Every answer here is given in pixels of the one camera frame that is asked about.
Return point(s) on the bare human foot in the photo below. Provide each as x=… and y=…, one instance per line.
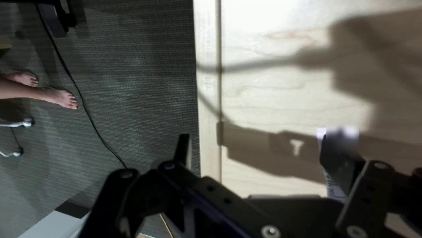
x=26, y=79
x=52, y=95

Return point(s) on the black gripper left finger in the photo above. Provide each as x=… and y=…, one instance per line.
x=182, y=152

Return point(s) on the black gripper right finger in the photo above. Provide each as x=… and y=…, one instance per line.
x=340, y=162

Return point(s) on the silver curved bar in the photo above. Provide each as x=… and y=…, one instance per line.
x=17, y=123
x=13, y=153

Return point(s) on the grey robot cart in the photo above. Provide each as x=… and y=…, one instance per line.
x=47, y=226

